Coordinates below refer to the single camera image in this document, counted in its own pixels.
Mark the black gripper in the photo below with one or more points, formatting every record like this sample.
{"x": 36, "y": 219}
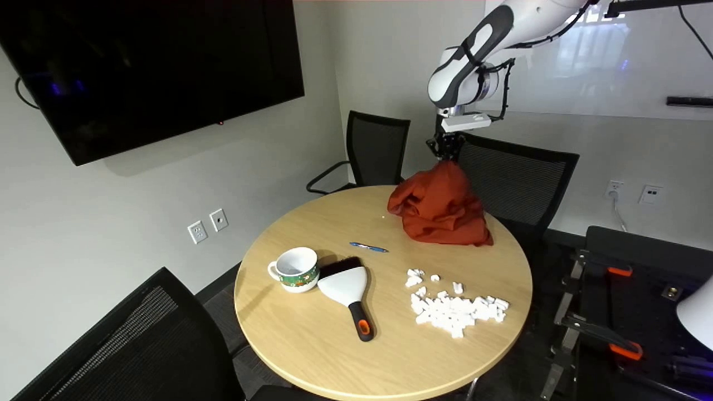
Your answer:
{"x": 447, "y": 140}

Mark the orange cloth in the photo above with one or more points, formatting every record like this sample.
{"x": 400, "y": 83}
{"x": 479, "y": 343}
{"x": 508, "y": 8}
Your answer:
{"x": 441, "y": 208}

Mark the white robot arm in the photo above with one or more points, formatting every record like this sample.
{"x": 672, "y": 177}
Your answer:
{"x": 482, "y": 44}

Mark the white rounded robot base shell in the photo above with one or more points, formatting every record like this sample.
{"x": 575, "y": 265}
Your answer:
{"x": 697, "y": 315}

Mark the black mesh office chair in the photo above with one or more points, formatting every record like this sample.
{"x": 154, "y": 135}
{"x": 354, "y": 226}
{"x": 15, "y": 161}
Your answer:
{"x": 379, "y": 146}
{"x": 519, "y": 178}
{"x": 147, "y": 349}

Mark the grey blue pen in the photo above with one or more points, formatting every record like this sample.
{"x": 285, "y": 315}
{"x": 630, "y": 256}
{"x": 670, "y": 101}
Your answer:
{"x": 368, "y": 246}

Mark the pile of white foam pieces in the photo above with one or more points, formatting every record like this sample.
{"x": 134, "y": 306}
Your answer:
{"x": 458, "y": 313}

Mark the white mug with green band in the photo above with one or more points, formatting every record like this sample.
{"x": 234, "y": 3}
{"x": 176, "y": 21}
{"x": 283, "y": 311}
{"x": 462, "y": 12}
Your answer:
{"x": 298, "y": 265}

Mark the white glass whiteboard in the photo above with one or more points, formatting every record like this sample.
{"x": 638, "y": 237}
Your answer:
{"x": 631, "y": 68}

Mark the black whiteboard marker tray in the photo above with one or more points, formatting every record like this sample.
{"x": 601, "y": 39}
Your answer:
{"x": 690, "y": 101}

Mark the black robot cart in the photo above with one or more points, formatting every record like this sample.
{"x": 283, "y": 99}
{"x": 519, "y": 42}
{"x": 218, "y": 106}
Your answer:
{"x": 646, "y": 304}

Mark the black overhead mounting bar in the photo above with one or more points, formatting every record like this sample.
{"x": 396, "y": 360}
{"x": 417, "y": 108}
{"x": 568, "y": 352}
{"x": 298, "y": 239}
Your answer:
{"x": 654, "y": 5}

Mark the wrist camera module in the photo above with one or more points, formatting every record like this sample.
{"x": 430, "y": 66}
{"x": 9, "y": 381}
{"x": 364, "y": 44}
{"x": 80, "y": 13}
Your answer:
{"x": 467, "y": 121}

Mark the white wall socket with plug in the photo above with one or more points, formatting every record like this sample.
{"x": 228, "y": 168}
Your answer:
{"x": 616, "y": 190}

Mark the white wall switch plate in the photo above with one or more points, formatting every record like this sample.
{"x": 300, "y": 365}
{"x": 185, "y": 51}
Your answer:
{"x": 196, "y": 232}

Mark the black wall television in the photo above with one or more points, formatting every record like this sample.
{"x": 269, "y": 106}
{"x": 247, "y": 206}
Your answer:
{"x": 147, "y": 59}

